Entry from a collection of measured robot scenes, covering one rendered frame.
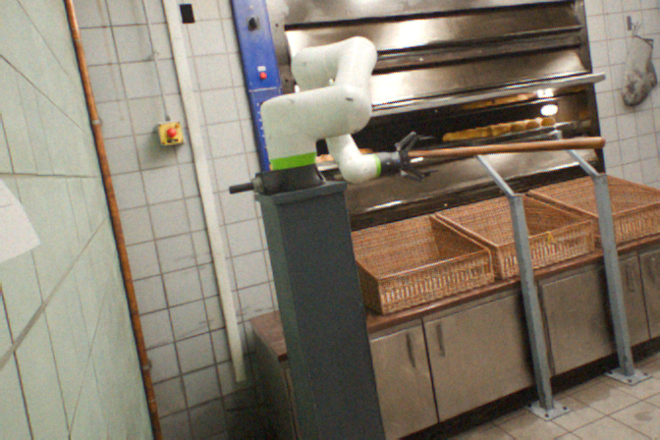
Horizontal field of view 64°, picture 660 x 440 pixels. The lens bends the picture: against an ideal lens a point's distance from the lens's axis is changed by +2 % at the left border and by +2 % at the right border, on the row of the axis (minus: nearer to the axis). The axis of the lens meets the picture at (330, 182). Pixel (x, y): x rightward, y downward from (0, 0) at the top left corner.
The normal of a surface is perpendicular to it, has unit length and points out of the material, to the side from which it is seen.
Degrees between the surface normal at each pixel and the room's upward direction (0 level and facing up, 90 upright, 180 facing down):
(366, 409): 90
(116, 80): 90
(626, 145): 90
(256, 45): 90
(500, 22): 70
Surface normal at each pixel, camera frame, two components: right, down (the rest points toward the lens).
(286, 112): -0.20, 0.07
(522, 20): 0.28, -0.33
